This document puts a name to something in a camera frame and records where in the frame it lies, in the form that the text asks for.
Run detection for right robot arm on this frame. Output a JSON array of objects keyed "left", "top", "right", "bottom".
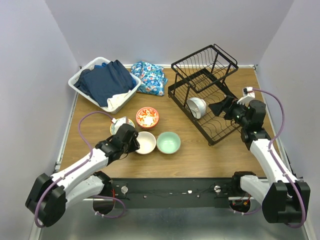
[{"left": 223, "top": 100, "right": 311, "bottom": 228}]

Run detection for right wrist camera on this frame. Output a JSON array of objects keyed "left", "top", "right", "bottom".
[{"left": 237, "top": 86, "right": 255, "bottom": 105}]

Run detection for yellow sun patterned bowl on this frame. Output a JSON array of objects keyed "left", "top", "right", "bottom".
[{"left": 109, "top": 118, "right": 135, "bottom": 135}]

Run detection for white ribbed bowl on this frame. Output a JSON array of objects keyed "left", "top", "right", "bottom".
[{"left": 186, "top": 97, "right": 207, "bottom": 120}]

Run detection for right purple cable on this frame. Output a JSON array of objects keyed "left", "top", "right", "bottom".
[{"left": 233, "top": 87, "right": 307, "bottom": 229}]

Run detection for beige bowl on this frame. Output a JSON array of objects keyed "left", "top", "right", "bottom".
[{"left": 135, "top": 131, "right": 157, "bottom": 155}]

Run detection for black wire dish rack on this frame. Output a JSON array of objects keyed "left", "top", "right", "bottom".
[{"left": 168, "top": 44, "right": 239, "bottom": 146}]

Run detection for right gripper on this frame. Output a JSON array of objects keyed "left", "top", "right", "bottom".
[{"left": 208, "top": 95, "right": 250, "bottom": 128}]

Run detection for navy blue clothes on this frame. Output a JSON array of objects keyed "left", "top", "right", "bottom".
[{"left": 74, "top": 60, "right": 137, "bottom": 107}]

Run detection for blue white patterned bowl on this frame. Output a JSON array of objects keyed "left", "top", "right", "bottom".
[{"left": 137, "top": 122, "right": 158, "bottom": 128}]

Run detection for blue floral cloth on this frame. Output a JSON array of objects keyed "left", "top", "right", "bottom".
[{"left": 130, "top": 61, "right": 168, "bottom": 97}]

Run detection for mint green bowl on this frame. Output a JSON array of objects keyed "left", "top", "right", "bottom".
[{"left": 156, "top": 131, "right": 181, "bottom": 155}]

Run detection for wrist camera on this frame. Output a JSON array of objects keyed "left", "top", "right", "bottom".
[
  {"left": 237, "top": 86, "right": 255, "bottom": 105},
  {"left": 111, "top": 116, "right": 129, "bottom": 127}
]

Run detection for white cloth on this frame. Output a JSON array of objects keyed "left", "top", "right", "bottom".
[{"left": 107, "top": 90, "right": 131, "bottom": 110}]

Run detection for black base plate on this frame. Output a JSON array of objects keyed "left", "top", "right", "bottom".
[{"left": 101, "top": 177, "right": 235, "bottom": 209}]

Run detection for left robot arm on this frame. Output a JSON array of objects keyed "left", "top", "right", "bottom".
[{"left": 25, "top": 123, "right": 143, "bottom": 228}]

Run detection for orange white floral bowl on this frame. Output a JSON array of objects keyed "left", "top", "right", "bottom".
[{"left": 135, "top": 107, "right": 160, "bottom": 126}]

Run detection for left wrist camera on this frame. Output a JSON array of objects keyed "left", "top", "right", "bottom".
[{"left": 111, "top": 116, "right": 129, "bottom": 127}]

